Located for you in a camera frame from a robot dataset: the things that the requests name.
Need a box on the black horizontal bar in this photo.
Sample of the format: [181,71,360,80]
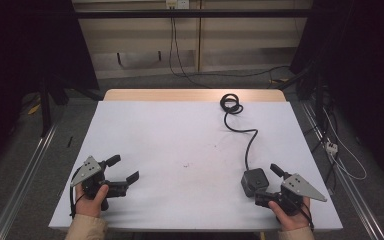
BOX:
[73,9,314,20]

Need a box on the white wall socket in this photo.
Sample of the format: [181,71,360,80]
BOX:
[165,0,190,10]

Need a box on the aluminium floor rail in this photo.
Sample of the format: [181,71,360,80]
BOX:
[301,101,384,240]
[0,123,60,240]

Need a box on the black power adapter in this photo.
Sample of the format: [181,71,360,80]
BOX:
[240,167,270,198]

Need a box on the black adapter cable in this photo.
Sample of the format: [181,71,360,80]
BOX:
[219,93,259,171]

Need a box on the white floor cable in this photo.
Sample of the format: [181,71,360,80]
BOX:
[323,108,369,182]

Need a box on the white power strip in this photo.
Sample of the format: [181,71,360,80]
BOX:
[324,140,340,156]

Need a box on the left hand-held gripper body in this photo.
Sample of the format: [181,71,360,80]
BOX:
[70,155,129,212]

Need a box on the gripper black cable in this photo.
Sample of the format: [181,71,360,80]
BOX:
[299,199,316,233]
[68,166,86,220]

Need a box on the person's right hand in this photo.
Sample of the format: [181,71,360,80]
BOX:
[268,196,313,232]

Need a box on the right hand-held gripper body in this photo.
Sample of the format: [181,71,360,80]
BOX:
[263,172,328,216]

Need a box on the black wall cable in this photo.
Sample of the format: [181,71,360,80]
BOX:
[168,15,212,90]
[171,16,292,80]

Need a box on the white table mat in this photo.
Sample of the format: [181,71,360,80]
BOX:
[48,99,344,233]

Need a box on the person's left hand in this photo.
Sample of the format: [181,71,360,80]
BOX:
[74,183,110,220]

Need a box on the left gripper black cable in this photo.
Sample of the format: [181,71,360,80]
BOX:
[68,166,86,220]

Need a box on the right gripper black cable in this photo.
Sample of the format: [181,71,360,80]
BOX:
[299,199,316,233]

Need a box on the black curtain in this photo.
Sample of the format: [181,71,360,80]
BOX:
[0,0,100,176]
[289,0,384,192]

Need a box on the black metal stand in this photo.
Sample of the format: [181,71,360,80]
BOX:
[38,75,70,138]

